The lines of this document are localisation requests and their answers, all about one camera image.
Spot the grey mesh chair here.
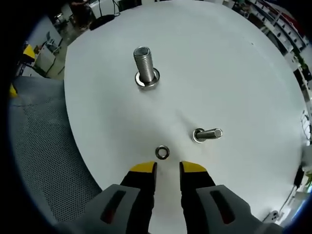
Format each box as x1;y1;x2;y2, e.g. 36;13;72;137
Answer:
7;75;103;222

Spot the large threaded steel stud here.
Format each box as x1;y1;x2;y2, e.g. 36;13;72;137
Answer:
133;45;161;91

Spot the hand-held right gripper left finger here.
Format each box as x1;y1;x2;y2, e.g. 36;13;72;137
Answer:
56;160;158;234

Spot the shelf with white bins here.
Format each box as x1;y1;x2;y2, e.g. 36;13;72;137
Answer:
243;0;310;57

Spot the small threaded steel stud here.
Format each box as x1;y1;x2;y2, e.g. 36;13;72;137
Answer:
193;127;223;144

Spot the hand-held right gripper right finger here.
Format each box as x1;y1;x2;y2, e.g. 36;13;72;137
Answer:
179;160;285;234

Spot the grey device cable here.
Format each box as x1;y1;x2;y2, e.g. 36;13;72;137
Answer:
277;185;297;216

